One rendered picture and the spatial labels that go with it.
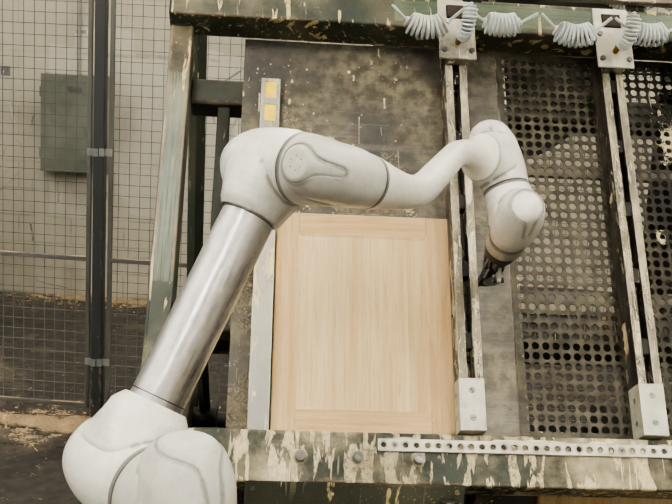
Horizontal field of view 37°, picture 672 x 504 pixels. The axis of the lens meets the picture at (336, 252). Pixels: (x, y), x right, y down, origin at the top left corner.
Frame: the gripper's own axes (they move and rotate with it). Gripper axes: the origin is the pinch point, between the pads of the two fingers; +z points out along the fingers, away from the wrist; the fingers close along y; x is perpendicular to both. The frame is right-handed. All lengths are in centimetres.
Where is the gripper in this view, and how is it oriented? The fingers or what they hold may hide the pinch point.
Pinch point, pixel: (485, 278)
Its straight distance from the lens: 246.0
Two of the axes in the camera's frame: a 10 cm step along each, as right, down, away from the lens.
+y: 0.1, -9.2, 4.0
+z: -0.7, 4.0, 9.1
